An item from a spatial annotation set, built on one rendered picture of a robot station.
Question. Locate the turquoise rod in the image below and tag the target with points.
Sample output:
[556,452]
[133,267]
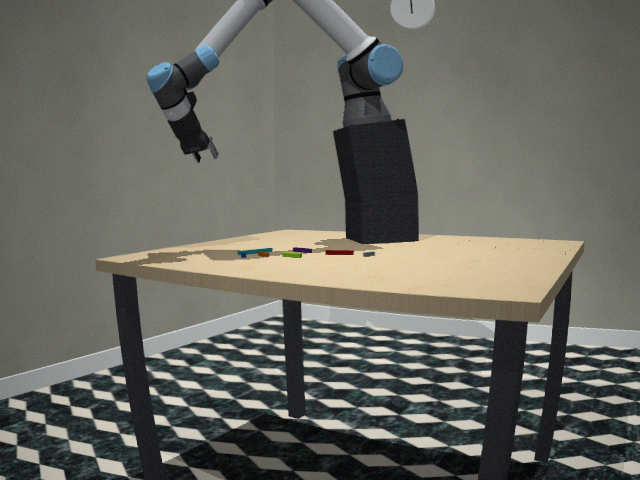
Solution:
[254,251]

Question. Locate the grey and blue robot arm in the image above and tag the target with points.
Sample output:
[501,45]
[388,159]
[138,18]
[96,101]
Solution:
[368,64]

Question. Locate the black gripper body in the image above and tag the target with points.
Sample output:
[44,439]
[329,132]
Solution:
[186,126]

